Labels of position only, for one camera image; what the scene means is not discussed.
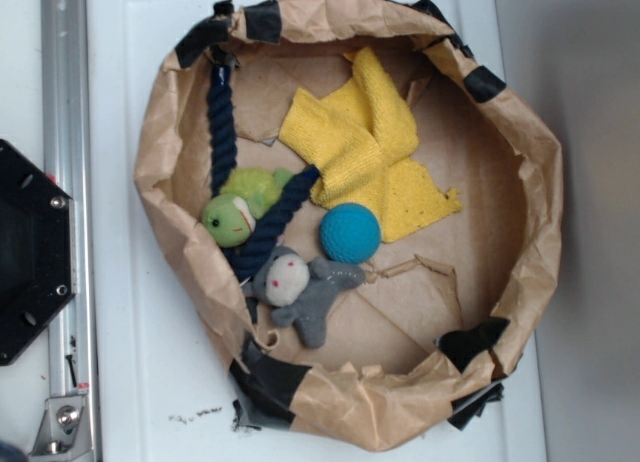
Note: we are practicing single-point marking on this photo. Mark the blue textured ball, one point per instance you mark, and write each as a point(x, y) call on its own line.
point(350, 233)

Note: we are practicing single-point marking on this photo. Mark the grey plush animal toy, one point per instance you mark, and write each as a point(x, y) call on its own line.
point(302, 293)

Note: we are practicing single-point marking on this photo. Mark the green plush frog toy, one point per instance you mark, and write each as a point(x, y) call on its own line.
point(249, 193)

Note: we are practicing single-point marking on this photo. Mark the yellow microfiber cloth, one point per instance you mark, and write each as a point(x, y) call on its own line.
point(361, 138)

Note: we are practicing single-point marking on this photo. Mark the brown paper bag bin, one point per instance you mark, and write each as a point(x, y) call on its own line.
point(444, 314)

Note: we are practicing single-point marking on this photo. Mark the navy blue rope toy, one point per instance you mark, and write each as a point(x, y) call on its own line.
point(246, 259)

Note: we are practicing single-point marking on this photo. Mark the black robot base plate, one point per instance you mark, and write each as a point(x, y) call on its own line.
point(36, 257)

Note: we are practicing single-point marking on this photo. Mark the metal corner bracket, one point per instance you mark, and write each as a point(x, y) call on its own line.
point(64, 433)

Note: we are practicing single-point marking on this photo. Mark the aluminium extrusion rail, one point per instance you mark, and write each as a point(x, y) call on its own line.
point(73, 361)

